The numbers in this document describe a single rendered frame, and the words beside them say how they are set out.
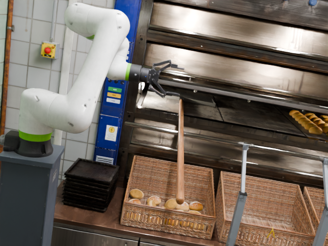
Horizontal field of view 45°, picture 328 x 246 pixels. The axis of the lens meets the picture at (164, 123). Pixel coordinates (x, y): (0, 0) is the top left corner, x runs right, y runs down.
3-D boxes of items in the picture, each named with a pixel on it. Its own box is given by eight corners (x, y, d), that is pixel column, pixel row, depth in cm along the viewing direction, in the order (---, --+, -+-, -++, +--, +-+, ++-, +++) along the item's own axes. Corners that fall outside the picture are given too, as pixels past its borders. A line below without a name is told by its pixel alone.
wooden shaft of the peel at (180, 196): (183, 206, 140) (185, 198, 139) (174, 204, 140) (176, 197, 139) (182, 103, 305) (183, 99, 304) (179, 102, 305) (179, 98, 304)
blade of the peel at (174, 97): (215, 107, 313) (215, 103, 313) (147, 94, 313) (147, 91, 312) (212, 97, 348) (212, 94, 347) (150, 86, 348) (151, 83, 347)
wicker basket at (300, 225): (211, 205, 280) (219, 169, 273) (289, 219, 280) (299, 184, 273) (217, 243, 233) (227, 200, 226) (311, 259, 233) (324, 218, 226)
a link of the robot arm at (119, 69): (103, 79, 210) (100, 76, 199) (107, 56, 211) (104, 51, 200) (129, 84, 210) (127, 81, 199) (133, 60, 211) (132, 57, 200)
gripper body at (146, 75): (143, 65, 207) (160, 68, 207) (140, 81, 210) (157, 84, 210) (141, 67, 200) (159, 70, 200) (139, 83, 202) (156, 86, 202)
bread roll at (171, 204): (179, 204, 261) (175, 207, 265) (174, 195, 263) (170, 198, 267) (169, 211, 255) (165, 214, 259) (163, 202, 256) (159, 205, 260)
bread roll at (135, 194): (142, 200, 262) (142, 202, 267) (144, 190, 265) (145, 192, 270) (128, 196, 264) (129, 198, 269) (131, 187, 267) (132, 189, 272)
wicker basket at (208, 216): (127, 190, 279) (133, 153, 272) (205, 203, 281) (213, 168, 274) (118, 225, 232) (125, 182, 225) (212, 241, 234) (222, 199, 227)
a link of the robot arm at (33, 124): (44, 146, 147) (49, 96, 142) (10, 135, 152) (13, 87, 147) (64, 138, 159) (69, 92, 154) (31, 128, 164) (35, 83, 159)
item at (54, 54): (43, 55, 260) (45, 40, 257) (58, 58, 260) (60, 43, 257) (39, 56, 252) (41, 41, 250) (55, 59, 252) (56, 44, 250)
